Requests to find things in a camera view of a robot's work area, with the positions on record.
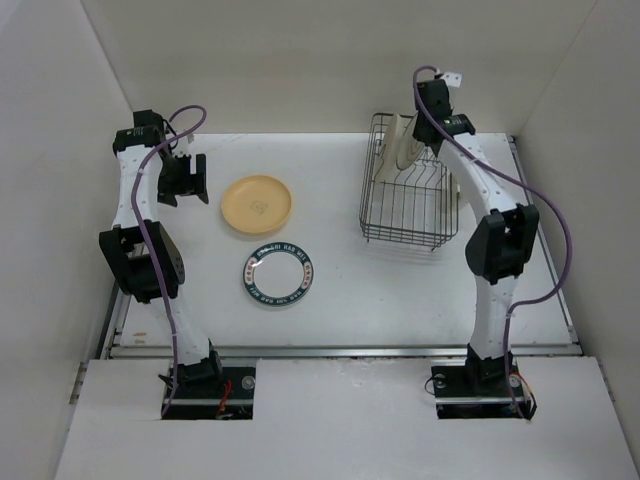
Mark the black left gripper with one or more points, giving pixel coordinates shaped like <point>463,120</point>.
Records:
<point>188,185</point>

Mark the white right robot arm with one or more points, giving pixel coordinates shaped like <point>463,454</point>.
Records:
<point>503,240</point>

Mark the white plate green rim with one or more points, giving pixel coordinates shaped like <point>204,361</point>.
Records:
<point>409,150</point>

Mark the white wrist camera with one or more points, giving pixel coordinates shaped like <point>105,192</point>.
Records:
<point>452,80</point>
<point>183,146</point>

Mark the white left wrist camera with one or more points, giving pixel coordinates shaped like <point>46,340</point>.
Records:
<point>183,146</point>

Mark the beige cutlery holder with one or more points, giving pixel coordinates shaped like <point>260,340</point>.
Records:
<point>453,189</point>

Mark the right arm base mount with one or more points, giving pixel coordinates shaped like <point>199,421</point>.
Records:
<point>457,397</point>

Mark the cream plate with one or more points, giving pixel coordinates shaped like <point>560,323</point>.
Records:
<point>392,154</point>

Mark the black wire dish rack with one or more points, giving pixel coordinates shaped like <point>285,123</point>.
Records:
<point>412,207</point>

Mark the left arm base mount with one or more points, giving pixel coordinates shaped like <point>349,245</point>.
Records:
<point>228,398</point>

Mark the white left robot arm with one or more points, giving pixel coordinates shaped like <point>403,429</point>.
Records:
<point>156,168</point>

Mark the plate with lettered rim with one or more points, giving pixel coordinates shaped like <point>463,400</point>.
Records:
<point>278,274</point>

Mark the yellow bear plate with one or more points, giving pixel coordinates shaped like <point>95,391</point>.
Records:
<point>257,205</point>

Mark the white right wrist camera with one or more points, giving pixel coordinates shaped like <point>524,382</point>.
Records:
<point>452,80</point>

